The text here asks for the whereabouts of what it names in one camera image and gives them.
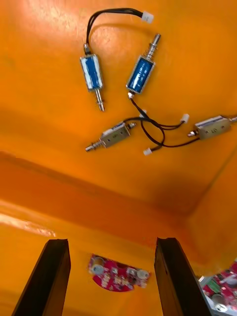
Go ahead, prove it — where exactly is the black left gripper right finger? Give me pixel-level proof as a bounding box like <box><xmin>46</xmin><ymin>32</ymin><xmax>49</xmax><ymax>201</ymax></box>
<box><xmin>154</xmin><ymin>237</ymin><xmax>213</xmax><ymax>316</ymax></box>

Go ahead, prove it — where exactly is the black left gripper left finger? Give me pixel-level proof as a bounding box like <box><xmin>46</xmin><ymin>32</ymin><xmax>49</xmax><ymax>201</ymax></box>
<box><xmin>11</xmin><ymin>238</ymin><xmax>72</xmax><ymax>316</ymax></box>

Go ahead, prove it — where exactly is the round red circuit board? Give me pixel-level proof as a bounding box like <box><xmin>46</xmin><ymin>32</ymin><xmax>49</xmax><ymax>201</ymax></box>
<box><xmin>88</xmin><ymin>253</ymin><xmax>151</xmax><ymax>292</ymax></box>
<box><xmin>198</xmin><ymin>261</ymin><xmax>237</xmax><ymax>316</ymax></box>

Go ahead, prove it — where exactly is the yellow-orange plastic bin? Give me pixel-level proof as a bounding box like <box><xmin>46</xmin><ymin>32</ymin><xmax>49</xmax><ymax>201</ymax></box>
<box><xmin>0</xmin><ymin>217</ymin><xmax>237</xmax><ymax>316</ymax></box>
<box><xmin>0</xmin><ymin>0</ymin><xmax>237</xmax><ymax>247</ymax></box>

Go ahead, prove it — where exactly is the metal solenoid with black cable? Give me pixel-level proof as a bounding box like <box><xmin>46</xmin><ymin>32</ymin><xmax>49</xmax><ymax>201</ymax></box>
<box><xmin>140</xmin><ymin>110</ymin><xmax>237</xmax><ymax>149</ymax></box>
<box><xmin>85</xmin><ymin>118</ymin><xmax>165</xmax><ymax>157</ymax></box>

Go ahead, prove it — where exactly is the blue label solenoid with cable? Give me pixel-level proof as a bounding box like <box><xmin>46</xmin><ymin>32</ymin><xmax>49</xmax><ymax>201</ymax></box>
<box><xmin>79</xmin><ymin>8</ymin><xmax>155</xmax><ymax>112</ymax></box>
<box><xmin>125</xmin><ymin>33</ymin><xmax>190</xmax><ymax>130</ymax></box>

